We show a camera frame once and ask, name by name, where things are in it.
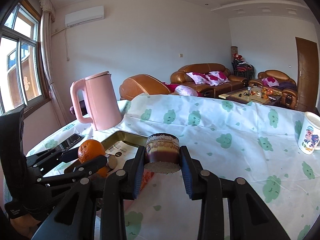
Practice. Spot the stacked chairs in corner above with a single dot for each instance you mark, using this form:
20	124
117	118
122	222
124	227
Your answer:
242	68

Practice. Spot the brown leather armchair near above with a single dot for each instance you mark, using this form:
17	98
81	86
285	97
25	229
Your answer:
141	83

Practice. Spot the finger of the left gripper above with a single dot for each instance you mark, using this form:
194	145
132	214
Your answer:
84	170
51	158

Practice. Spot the brown leather long sofa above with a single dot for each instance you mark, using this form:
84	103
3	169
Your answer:
209	79

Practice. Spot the beige curtain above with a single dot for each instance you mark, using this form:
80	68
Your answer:
47	18

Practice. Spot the layered dessert jar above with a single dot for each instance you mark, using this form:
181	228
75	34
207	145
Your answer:
162	153

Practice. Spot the orange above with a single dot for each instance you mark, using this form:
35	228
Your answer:
103	172

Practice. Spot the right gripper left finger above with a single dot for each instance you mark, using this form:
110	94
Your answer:
124	184

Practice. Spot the window with frame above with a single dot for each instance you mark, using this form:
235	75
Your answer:
22	77

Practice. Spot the brown leather sofa far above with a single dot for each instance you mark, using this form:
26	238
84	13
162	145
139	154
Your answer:
278	81

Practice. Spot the pink electric kettle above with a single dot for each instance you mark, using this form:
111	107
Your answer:
100	101

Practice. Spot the white green cloud tablecloth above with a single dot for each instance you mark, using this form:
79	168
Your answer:
231	140

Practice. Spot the black phone on table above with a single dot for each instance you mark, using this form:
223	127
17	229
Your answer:
69	142

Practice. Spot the white cartoon mug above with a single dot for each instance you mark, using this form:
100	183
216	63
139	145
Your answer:
308	141

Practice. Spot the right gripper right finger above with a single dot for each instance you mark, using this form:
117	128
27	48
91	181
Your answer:
203	185

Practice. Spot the pink metal tin box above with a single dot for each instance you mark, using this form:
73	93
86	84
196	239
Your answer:
123	145

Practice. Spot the brown wooden door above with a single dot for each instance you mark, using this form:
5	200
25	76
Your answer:
308	75

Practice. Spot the orange mandarin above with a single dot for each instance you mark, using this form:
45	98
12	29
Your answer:
89	150

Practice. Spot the white wall air conditioner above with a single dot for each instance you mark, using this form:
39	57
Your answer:
84	16

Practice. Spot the coffee table with items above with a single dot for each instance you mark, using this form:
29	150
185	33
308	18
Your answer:
261	95

